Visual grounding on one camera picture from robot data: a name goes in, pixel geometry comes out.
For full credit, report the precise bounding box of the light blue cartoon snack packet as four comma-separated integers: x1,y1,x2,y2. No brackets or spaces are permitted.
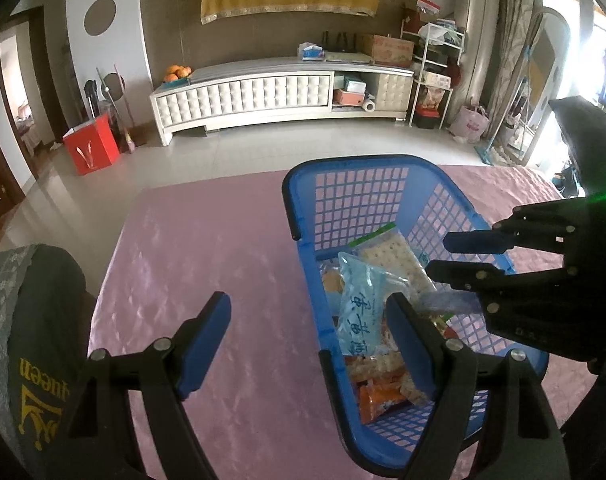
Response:
337,251,409,358

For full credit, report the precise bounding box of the pink shopping bag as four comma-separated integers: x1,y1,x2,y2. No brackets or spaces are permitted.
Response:
448,104,488,143

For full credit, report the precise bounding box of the square cracker packet green edge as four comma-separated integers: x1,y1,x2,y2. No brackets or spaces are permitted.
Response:
353,222,436,296

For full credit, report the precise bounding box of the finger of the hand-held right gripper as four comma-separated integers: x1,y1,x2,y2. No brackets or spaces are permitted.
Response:
444,200,591,255
427,260,598,356

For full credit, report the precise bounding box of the blue plastic basket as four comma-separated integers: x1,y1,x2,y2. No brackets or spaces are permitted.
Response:
282,155,550,478

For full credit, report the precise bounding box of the dark grey printed chair cover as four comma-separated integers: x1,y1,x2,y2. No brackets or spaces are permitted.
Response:
0,243,89,480

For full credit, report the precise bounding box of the open brown door frame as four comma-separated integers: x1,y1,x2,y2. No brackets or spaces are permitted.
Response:
0,6,54,188

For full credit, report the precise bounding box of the orange snack packet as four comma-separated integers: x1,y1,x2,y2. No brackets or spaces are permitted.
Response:
357,382,409,423

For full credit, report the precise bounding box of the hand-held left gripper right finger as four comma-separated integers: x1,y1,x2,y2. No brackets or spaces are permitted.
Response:
385,293,568,480

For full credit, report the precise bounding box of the plain round brown wall decor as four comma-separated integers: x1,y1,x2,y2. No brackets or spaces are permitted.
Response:
84,0,117,33

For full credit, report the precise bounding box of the small light blue snack packet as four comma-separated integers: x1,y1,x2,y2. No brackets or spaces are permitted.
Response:
415,290,484,321

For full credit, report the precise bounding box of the cardboard box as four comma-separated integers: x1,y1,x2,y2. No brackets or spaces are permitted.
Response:
359,34,415,67

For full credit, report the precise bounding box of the white metal shelf rack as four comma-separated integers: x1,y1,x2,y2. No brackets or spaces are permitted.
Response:
400,20,466,130

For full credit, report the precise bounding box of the pink tablecloth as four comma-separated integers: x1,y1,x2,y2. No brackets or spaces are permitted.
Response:
88,164,604,480

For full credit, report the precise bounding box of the clear pastry packet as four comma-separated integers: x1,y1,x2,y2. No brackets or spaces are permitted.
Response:
317,260,346,296

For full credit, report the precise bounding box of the patterned mattress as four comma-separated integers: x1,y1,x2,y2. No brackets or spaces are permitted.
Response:
498,0,538,131

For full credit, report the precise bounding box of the white tufted television cabinet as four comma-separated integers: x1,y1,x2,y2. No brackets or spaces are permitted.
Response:
150,55,415,147

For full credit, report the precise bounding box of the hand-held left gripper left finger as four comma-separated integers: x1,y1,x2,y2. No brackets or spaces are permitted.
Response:
66,291,232,480

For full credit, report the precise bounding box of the arched standing mirror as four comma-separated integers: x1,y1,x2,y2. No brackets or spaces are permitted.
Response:
508,7,576,161

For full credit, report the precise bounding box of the red gift bag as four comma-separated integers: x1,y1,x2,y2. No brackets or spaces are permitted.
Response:
62,112,121,177

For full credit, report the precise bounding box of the biscuit stick packet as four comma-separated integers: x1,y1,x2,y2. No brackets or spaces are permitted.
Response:
344,350,429,401

